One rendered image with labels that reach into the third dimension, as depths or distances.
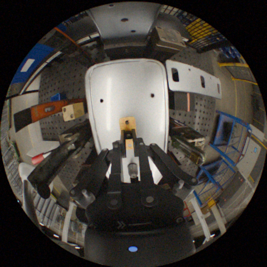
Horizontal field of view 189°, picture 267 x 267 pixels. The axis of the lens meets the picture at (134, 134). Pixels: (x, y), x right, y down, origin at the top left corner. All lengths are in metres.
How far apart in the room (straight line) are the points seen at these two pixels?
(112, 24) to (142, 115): 0.26
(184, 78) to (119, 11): 0.26
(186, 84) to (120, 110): 0.21
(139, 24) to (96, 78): 0.18
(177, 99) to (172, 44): 0.17
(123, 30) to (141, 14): 0.07
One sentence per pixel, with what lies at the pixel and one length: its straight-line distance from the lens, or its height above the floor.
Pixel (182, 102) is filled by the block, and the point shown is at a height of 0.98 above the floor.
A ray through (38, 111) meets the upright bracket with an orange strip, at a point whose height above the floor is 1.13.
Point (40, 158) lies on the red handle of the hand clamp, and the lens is 0.26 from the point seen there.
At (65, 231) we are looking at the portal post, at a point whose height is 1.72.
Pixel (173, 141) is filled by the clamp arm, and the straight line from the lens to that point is 0.31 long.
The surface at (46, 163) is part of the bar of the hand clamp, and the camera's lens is 0.18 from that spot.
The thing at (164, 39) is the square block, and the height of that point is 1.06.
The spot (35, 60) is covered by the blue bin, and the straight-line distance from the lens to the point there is 0.46.
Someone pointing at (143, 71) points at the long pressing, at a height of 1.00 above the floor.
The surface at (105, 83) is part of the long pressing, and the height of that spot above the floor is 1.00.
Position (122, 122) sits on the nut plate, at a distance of 0.22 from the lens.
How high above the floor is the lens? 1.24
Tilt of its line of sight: 68 degrees down
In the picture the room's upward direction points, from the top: 169 degrees clockwise
